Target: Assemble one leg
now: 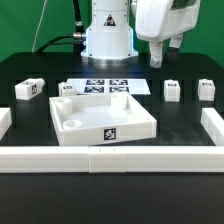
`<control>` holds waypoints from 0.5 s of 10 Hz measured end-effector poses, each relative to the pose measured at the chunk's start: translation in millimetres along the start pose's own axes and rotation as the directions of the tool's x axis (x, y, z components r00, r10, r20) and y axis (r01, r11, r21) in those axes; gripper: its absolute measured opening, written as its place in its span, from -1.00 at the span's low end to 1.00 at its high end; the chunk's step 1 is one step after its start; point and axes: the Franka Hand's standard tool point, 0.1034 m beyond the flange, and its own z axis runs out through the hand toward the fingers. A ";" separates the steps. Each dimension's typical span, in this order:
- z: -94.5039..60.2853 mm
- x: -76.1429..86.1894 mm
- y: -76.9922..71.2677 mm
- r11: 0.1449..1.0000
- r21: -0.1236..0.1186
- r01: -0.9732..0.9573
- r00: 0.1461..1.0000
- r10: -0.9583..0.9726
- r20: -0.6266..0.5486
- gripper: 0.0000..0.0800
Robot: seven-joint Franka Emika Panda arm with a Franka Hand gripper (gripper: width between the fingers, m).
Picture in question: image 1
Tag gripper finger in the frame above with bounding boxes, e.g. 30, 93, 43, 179
149, 42, 163, 68
167, 34, 183, 59

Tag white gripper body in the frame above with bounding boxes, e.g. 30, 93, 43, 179
131, 0, 201, 42

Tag white square tabletop part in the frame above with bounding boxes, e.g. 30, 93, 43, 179
49, 92, 157, 146

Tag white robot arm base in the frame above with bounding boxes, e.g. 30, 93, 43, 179
81, 0, 138, 66

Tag white marker tag sheet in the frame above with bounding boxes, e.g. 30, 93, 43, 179
67, 78, 151, 95

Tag black cables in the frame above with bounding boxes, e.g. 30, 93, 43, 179
35, 0, 88, 55

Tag white right fence wall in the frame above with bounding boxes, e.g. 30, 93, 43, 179
201, 108, 224, 146

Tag white fence wall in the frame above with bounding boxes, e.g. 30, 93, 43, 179
201, 108, 224, 146
0, 108, 12, 140
0, 146, 224, 173

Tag white thin cable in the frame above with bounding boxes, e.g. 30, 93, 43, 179
31, 0, 48, 53

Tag white front fence wall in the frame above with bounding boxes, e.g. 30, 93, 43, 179
0, 146, 224, 173

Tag white left fence wall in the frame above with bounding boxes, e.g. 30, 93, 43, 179
0, 108, 12, 140

